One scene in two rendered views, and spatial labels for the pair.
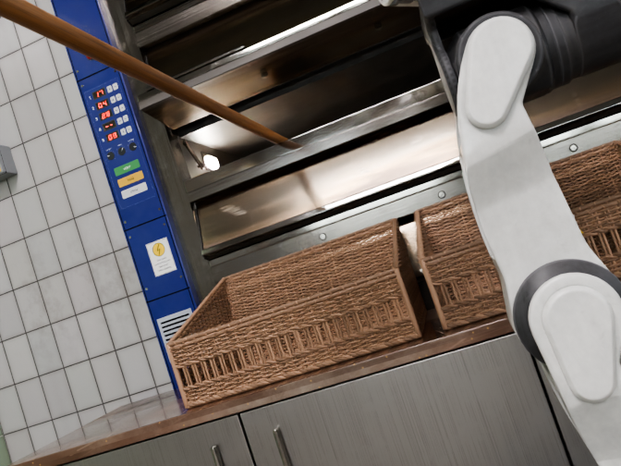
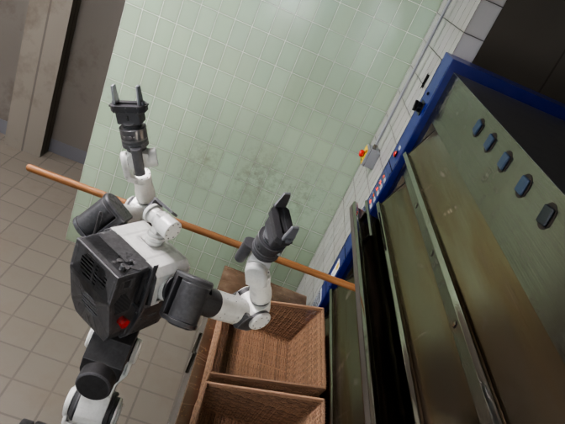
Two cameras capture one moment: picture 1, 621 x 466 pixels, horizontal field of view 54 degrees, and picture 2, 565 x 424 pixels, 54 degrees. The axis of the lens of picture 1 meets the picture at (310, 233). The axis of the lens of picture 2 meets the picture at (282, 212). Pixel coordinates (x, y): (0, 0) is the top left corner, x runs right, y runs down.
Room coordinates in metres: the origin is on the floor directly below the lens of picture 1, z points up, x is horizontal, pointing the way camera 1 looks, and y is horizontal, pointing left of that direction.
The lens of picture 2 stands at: (0.67, -1.78, 2.38)
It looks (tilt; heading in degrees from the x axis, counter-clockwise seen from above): 26 degrees down; 70
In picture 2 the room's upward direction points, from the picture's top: 24 degrees clockwise
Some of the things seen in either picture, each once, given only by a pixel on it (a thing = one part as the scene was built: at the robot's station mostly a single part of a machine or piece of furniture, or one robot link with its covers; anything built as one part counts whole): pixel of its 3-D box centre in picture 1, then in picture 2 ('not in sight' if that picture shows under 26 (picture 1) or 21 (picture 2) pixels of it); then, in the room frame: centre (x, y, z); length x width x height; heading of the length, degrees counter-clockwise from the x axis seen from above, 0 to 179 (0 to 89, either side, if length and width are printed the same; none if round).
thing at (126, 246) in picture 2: not in sight; (127, 279); (0.82, -0.35, 1.26); 0.34 x 0.30 x 0.36; 133
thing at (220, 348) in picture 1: (302, 301); (266, 348); (1.55, 0.07, 0.72); 0.56 x 0.49 x 0.28; 78
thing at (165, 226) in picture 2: not in sight; (161, 225); (0.86, -0.31, 1.46); 0.10 x 0.07 x 0.09; 133
